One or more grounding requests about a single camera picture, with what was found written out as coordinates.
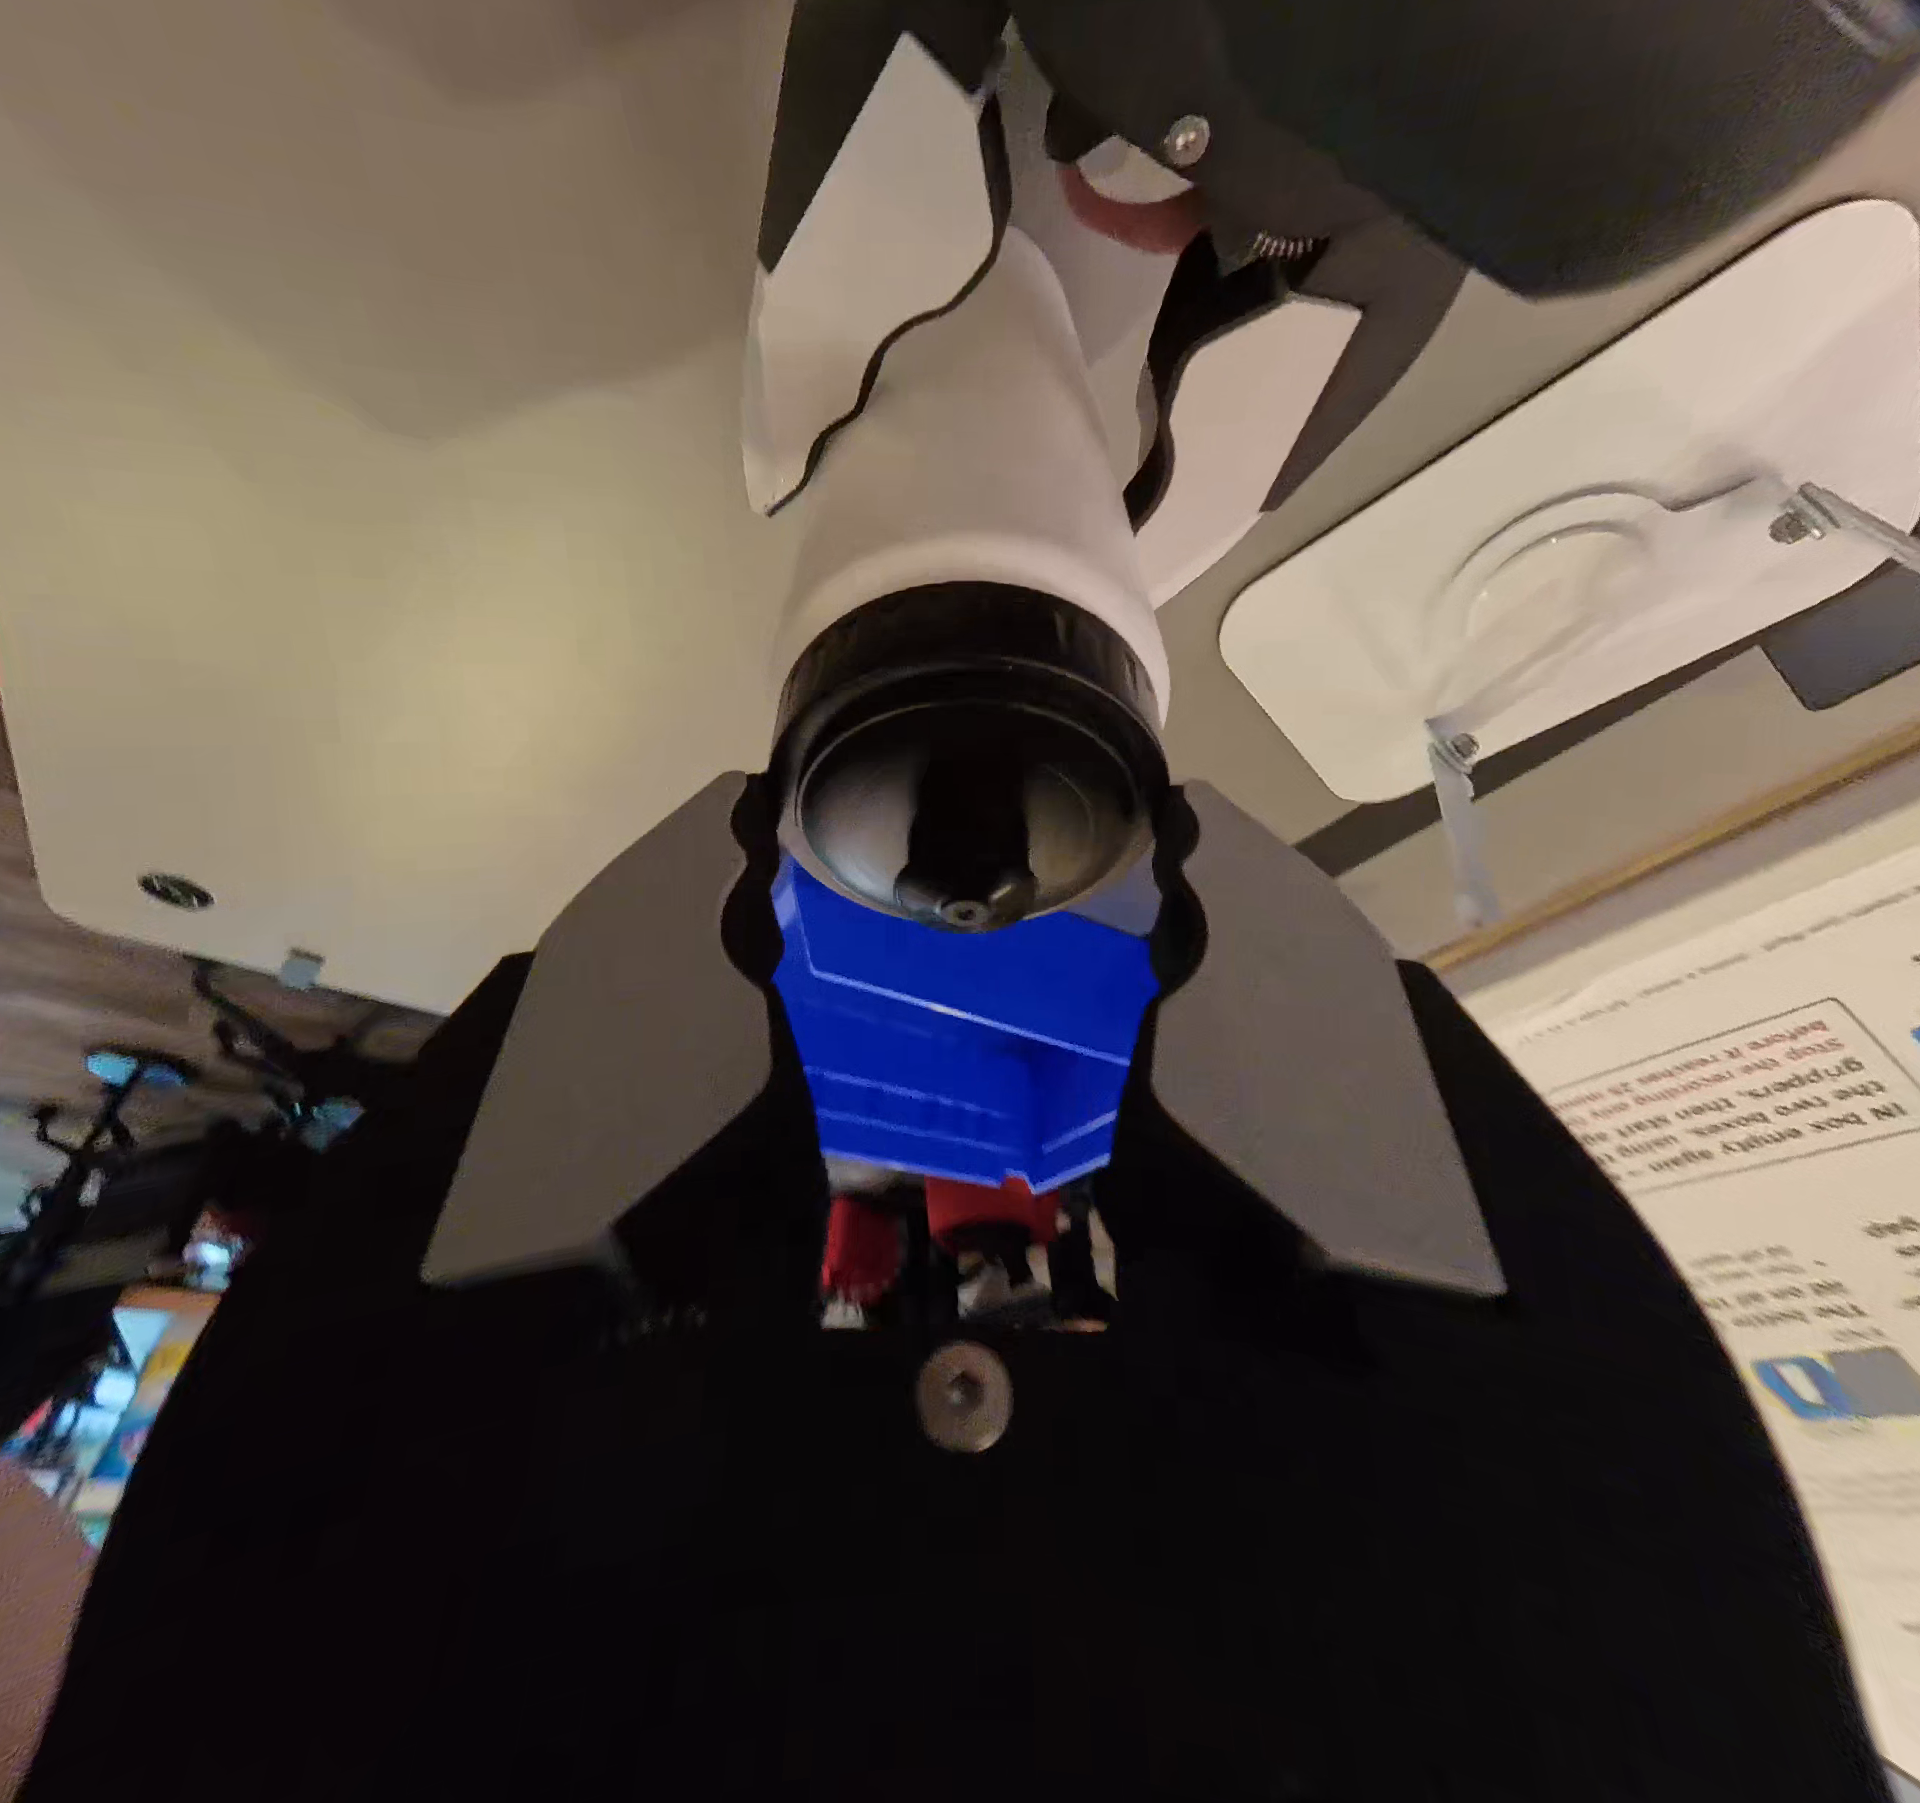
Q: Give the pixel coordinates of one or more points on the white plastic bottle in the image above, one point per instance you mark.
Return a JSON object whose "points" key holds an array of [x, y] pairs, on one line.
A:
{"points": [[991, 482]]}

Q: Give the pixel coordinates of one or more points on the person's left hand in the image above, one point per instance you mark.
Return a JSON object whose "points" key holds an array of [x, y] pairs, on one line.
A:
{"points": [[1149, 224]]}

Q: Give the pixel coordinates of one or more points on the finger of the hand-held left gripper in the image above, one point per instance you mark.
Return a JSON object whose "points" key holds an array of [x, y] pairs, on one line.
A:
{"points": [[855, 228], [1261, 392]]}

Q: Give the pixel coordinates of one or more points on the white instruction sheet holder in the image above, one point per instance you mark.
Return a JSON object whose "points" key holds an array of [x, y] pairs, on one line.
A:
{"points": [[1725, 1157]]}

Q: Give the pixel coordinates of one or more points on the black tape strip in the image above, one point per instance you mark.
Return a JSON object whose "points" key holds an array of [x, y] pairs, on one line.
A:
{"points": [[1844, 634]]}

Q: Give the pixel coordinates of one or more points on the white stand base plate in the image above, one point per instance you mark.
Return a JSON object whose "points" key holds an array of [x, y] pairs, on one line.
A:
{"points": [[1351, 664]]}

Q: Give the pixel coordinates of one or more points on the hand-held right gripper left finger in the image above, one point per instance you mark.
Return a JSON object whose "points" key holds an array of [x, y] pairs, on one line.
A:
{"points": [[631, 1053]]}

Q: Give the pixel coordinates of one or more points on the black bottle lid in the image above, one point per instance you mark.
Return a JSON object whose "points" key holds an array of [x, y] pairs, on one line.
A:
{"points": [[969, 784]]}

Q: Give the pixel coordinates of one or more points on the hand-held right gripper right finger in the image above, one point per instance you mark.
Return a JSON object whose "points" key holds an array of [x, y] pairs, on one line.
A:
{"points": [[1305, 1067]]}

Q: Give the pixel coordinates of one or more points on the red bag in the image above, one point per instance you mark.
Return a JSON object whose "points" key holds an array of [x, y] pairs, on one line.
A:
{"points": [[975, 1209]]}

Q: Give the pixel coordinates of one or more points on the black table grommet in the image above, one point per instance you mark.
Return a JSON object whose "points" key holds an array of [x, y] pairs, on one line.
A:
{"points": [[176, 892]]}

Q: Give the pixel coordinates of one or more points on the blue plastic bin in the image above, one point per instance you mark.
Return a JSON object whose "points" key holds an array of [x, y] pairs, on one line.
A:
{"points": [[960, 1053]]}

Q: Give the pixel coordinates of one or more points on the clear round stand foot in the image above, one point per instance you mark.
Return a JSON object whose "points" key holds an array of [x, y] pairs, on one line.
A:
{"points": [[1561, 574]]}

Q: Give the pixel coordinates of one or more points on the metal stand bracket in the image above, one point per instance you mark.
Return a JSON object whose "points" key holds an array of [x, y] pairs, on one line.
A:
{"points": [[1853, 512], [1462, 828]]}

